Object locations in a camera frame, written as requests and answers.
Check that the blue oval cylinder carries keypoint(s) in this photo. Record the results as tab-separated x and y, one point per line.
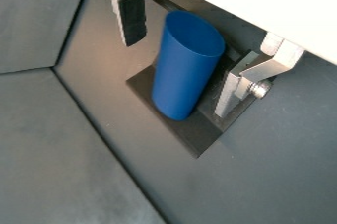
192	47

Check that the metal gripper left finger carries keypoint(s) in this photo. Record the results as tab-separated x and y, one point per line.
132	20

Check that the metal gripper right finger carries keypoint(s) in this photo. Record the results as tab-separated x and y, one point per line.
248	77

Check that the black flat fixture plate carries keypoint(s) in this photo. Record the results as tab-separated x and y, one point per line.
203	127

